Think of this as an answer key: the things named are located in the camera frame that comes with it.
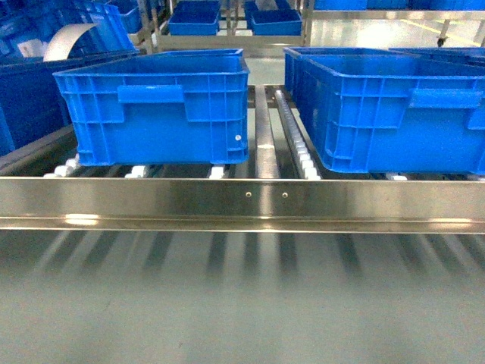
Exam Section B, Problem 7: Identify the steel shelf rack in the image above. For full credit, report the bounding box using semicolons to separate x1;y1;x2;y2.
1;85;484;234

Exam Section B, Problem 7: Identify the blue storage bin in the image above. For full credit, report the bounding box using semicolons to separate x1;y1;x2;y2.
54;49;249;166
284;47;484;174
0;49;141;157

